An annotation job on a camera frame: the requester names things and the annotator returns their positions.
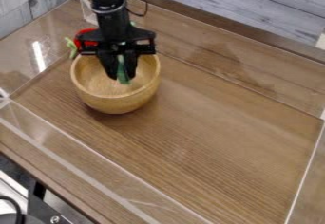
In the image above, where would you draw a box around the green rectangular block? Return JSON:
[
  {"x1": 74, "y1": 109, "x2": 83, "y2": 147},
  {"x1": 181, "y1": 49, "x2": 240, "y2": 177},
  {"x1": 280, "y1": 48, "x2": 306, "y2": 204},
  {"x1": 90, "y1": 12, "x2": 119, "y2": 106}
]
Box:
[{"x1": 117, "y1": 54, "x2": 131, "y2": 84}]

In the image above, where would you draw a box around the black cable under table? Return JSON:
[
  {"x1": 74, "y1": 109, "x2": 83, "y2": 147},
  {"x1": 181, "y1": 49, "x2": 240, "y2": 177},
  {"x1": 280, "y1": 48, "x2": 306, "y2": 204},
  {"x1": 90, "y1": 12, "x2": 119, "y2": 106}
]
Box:
[{"x1": 0, "y1": 195, "x2": 26, "y2": 224}]

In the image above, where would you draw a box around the red plush apple toy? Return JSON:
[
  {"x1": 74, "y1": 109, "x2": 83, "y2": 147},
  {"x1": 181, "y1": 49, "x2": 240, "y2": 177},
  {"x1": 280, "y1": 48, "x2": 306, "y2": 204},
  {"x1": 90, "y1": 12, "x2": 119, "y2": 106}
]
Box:
[{"x1": 64, "y1": 28, "x2": 99, "y2": 59}]

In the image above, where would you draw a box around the clear acrylic table barrier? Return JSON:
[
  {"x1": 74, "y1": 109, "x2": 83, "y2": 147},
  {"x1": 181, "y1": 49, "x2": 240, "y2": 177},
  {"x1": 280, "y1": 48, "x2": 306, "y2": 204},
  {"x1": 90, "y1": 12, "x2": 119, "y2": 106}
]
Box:
[{"x1": 0, "y1": 97, "x2": 213, "y2": 224}]

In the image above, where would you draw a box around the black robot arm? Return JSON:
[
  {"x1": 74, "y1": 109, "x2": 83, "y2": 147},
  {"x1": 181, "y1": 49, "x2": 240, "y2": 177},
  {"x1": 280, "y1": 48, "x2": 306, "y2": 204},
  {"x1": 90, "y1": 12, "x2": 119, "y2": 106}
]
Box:
[{"x1": 75, "y1": 0, "x2": 157, "y2": 84}]

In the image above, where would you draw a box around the clear acrylic corner bracket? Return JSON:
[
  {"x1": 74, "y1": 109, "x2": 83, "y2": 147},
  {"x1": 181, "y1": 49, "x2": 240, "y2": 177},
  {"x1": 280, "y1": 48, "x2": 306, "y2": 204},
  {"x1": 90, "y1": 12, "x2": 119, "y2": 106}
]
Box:
[{"x1": 80, "y1": 0, "x2": 98, "y2": 26}]

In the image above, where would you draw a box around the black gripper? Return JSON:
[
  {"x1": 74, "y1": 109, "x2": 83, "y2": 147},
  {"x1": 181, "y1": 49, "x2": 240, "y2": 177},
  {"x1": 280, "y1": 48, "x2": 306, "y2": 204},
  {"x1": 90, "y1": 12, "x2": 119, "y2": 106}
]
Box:
[{"x1": 87, "y1": 8, "x2": 157, "y2": 80}]

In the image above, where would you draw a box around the brown wooden bowl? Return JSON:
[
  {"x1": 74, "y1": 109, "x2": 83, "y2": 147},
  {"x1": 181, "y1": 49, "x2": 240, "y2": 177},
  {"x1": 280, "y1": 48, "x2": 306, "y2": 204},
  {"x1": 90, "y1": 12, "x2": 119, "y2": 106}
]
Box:
[{"x1": 70, "y1": 55, "x2": 162, "y2": 115}]

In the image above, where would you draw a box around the black metal table leg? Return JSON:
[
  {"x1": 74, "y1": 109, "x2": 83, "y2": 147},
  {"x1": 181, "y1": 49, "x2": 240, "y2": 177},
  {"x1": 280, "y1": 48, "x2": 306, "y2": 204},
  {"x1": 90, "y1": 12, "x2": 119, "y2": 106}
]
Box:
[{"x1": 34, "y1": 182, "x2": 46, "y2": 200}]

